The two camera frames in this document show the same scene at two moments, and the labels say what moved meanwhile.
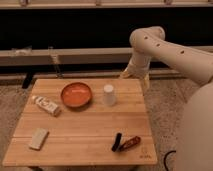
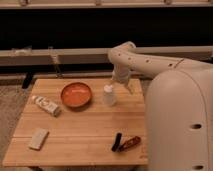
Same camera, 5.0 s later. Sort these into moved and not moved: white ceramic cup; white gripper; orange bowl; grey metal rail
Moved: white gripper
Not moved: grey metal rail; white ceramic cup; orange bowl
